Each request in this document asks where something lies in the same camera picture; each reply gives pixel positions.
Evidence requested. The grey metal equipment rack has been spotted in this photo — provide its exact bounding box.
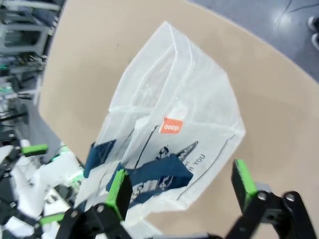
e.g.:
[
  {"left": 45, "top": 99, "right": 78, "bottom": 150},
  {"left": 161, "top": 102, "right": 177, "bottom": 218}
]
[{"left": 0, "top": 0, "right": 62, "bottom": 74}]

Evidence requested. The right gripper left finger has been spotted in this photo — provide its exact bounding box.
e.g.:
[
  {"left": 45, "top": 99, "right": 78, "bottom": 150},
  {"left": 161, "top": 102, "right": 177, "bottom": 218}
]
[{"left": 56, "top": 168, "right": 133, "bottom": 239}]

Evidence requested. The translucent white shopping bag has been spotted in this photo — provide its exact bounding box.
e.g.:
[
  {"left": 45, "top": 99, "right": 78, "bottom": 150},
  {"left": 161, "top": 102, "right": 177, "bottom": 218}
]
[{"left": 74, "top": 21, "right": 246, "bottom": 231}]

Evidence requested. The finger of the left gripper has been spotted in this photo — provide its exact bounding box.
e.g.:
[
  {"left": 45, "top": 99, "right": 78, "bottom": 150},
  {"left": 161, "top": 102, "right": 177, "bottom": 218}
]
[
  {"left": 0, "top": 196, "right": 66, "bottom": 239},
  {"left": 0, "top": 143, "right": 49, "bottom": 175}
]

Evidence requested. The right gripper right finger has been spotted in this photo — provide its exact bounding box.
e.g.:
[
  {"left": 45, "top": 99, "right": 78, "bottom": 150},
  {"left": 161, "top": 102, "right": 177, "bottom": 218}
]
[{"left": 225, "top": 159, "right": 319, "bottom": 239}]

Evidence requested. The black floor cable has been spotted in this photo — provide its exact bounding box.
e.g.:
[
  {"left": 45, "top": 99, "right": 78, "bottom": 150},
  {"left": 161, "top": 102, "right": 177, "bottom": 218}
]
[{"left": 274, "top": 0, "right": 319, "bottom": 28}]

